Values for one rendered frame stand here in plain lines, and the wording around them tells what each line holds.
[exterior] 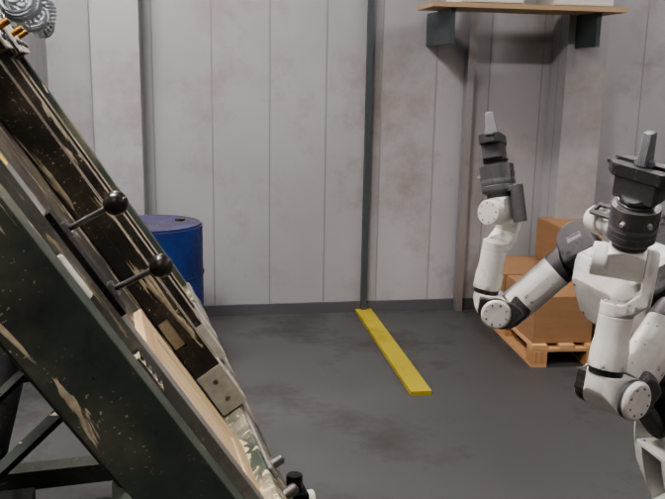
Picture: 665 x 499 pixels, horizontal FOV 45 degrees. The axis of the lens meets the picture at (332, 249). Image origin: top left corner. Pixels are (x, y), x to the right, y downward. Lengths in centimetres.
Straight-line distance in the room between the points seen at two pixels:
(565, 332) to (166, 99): 305
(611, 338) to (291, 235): 444
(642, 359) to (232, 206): 442
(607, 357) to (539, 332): 353
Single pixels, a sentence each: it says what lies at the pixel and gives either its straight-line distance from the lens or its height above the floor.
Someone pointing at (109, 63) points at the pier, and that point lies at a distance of 550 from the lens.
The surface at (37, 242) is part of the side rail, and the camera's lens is 106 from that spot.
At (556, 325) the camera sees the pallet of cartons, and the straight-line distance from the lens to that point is 516.
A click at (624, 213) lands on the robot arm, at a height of 150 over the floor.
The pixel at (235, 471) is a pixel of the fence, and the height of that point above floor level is 106.
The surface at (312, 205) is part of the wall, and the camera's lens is 586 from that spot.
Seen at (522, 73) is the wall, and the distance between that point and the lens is 620.
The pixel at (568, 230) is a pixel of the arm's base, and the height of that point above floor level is 136.
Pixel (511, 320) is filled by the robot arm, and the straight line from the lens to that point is 213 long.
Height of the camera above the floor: 173
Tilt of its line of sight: 12 degrees down
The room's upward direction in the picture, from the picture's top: 1 degrees clockwise
